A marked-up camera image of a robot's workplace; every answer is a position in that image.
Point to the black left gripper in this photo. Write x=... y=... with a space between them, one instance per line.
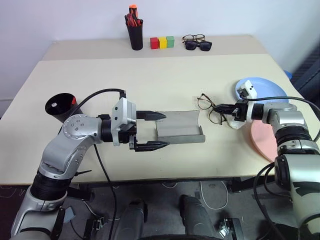
x=125 y=136

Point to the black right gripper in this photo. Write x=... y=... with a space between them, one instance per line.
x=240 y=111

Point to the tortoiseshell eyeglasses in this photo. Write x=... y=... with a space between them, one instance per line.
x=205 y=99

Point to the grey glasses case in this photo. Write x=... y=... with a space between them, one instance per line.
x=180 y=125

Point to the orange red marker pen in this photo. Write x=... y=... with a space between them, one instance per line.
x=73 y=100

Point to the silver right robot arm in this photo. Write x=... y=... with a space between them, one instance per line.
x=287 y=117

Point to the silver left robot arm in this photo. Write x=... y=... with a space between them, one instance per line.
x=75 y=130

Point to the crumpled white tissue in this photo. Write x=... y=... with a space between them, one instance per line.
x=237 y=124

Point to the light blue plate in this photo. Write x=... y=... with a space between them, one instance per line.
x=267 y=87

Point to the pink plate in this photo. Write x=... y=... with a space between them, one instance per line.
x=265 y=140

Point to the small blue round object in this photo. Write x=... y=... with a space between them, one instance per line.
x=288 y=74

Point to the black sunglasses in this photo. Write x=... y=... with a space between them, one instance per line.
x=191 y=46

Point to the red cube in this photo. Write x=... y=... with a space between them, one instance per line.
x=154 y=43

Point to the green cube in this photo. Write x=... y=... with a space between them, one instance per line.
x=170 y=42

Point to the dark grey chair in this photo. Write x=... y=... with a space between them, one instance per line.
x=308 y=77

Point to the yellow cube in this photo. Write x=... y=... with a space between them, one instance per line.
x=163 y=43

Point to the grey rounded robot leg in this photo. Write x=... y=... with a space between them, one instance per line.
x=197 y=217
x=132 y=220

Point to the wide black empty cup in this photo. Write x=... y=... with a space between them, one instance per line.
x=60 y=105

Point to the tall black tool holder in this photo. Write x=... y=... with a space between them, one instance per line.
x=135 y=37

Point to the red black screwdriver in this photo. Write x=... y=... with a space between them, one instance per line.
x=138 y=22
x=128 y=20

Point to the orange capped black screwdriver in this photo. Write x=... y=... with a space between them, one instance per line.
x=132 y=11

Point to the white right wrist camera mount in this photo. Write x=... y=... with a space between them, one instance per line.
x=250 y=90

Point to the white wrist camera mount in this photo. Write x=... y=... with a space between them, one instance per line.
x=122 y=112
x=250 y=90

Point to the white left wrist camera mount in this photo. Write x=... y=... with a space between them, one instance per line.
x=122 y=112

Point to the black table frame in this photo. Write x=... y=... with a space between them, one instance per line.
x=150 y=182

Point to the brown thin frame glasses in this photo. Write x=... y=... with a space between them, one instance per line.
x=186 y=38

